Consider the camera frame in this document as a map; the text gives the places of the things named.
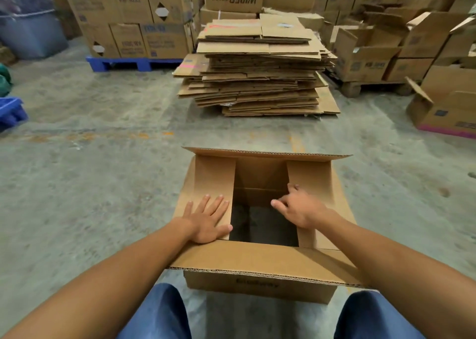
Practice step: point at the brown cardboard box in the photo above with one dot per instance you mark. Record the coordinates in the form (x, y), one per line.
(260, 260)

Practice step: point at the person's left little finger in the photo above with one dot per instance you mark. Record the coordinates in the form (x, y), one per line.
(188, 209)

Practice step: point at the person's left hand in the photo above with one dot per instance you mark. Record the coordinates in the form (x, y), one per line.
(204, 225)

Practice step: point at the cardboard box with pink stripe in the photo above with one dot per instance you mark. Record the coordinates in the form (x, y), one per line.
(450, 104)

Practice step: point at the person's left middle finger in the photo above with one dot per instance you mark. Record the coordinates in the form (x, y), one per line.
(214, 205)

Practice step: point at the person's right hand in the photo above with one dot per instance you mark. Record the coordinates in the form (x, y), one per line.
(305, 210)

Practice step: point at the person's left thumb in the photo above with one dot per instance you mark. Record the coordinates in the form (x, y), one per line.
(222, 231)

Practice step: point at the wooden pallet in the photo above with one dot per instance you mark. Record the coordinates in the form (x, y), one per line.
(372, 86)

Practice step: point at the person's left forearm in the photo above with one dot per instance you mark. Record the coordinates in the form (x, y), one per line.
(100, 283)

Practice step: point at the green bag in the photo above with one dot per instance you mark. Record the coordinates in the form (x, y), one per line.
(4, 80)

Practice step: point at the blue plastic crate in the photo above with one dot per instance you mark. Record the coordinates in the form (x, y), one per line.
(11, 112)

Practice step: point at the person's right forearm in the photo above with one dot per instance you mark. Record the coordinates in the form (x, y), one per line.
(401, 271)

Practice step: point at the person's left leg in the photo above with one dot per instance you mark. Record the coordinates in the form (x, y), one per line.
(160, 316)

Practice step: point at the grey plastic bin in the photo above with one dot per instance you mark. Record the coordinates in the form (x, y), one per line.
(31, 33)

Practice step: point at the pile of open empty cartons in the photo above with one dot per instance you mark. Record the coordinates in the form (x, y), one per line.
(390, 33)

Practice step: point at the person's right leg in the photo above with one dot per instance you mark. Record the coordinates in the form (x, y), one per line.
(375, 318)

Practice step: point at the stack of flattened cardboard sheets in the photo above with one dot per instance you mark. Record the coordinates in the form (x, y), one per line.
(260, 67)

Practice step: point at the person's leg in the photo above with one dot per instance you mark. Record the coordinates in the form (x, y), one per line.
(160, 316)
(375, 318)

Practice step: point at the wall of stacked printed cartons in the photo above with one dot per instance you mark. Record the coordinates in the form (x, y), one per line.
(130, 19)

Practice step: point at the person's right thumb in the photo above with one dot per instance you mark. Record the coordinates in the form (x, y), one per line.
(279, 205)

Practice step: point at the blue plastic pallet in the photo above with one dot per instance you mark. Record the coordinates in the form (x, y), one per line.
(126, 63)

